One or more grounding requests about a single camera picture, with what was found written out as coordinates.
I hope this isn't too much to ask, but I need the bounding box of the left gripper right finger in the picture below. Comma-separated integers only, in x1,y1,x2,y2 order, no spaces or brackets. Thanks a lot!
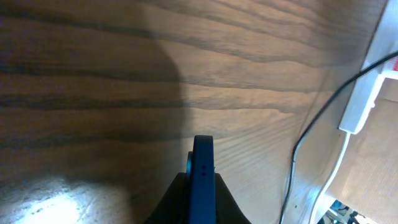
215,173,250,224

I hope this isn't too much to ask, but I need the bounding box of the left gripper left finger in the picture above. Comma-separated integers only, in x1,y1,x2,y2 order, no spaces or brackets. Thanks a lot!
144,172,187,224

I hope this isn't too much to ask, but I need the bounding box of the Galaxy smartphone blue screen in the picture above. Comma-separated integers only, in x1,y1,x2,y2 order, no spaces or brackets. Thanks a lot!
187,135,216,224

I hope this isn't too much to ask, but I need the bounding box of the black USB charging cable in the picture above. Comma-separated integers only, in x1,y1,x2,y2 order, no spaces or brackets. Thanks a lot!
278,51,398,224

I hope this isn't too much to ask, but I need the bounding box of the white power strip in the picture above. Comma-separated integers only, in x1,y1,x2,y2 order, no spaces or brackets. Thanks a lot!
338,55,398,135

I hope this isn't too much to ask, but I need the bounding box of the white power strip cord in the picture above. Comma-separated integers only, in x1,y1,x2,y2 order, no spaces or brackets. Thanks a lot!
307,132,352,224

